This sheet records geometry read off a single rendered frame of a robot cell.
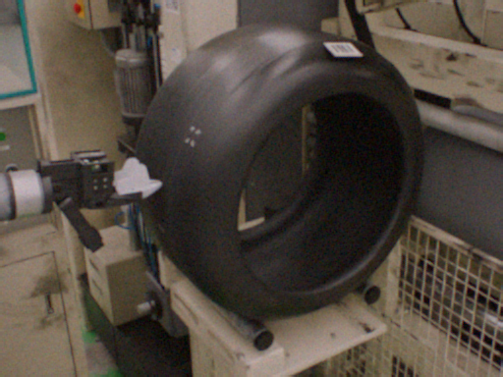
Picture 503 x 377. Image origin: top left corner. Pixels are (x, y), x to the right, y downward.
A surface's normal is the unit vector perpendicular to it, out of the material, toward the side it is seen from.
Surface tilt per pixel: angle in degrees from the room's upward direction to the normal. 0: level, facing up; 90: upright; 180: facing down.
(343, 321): 0
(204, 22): 90
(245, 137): 83
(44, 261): 90
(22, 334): 90
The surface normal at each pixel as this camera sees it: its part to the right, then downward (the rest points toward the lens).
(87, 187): 0.52, 0.33
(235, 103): -0.07, -0.17
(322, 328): -0.03, -0.91
